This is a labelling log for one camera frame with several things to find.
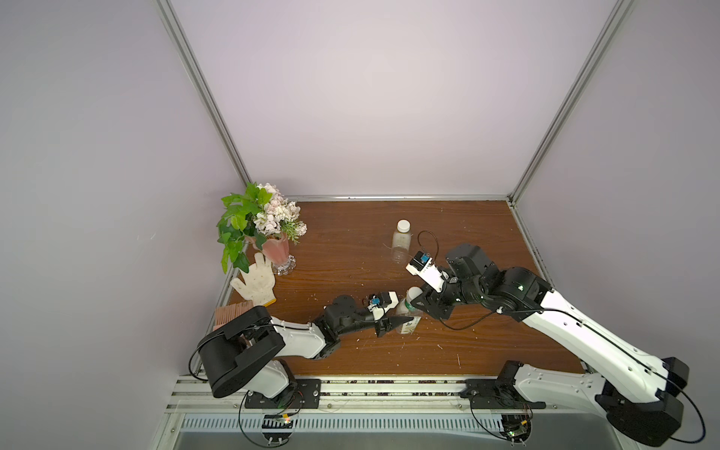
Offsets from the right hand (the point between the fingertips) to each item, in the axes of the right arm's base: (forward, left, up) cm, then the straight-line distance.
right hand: (417, 288), depth 67 cm
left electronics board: (-27, +36, -28) cm, 53 cm away
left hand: (-2, +2, -10) cm, 10 cm away
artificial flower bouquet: (+18, +45, +6) cm, 48 cm away
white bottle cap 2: (+24, +2, -6) cm, 25 cm away
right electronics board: (-25, -27, -27) cm, 46 cm away
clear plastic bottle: (+27, +2, -18) cm, 32 cm away
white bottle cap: (-1, +1, -1) cm, 2 cm away
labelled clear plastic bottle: (-3, +2, -6) cm, 7 cm away
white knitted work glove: (+12, +52, -23) cm, 58 cm away
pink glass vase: (+16, +42, -8) cm, 45 cm away
